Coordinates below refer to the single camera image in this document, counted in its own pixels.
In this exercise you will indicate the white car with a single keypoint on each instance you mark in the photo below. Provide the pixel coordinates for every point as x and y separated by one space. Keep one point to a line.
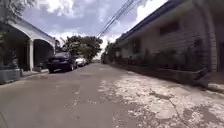
80 61

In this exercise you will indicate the group of green trees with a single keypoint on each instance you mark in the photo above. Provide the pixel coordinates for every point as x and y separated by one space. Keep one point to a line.
85 46

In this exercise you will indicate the grey cracked concrete road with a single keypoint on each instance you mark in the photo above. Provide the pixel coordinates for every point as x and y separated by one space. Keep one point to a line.
86 100

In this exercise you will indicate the row of potted plants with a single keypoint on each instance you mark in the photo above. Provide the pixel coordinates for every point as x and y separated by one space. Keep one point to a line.
160 60

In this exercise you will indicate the dark blue car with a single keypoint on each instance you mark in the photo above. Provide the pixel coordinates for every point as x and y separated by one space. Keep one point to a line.
61 62

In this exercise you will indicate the long building with blue roof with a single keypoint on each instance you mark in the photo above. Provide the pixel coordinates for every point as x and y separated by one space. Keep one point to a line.
173 36

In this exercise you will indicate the building with arched carport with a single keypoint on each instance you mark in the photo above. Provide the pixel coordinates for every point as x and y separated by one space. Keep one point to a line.
30 43

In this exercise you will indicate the low concrete planter wall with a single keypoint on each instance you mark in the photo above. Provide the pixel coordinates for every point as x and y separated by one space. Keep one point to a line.
166 74

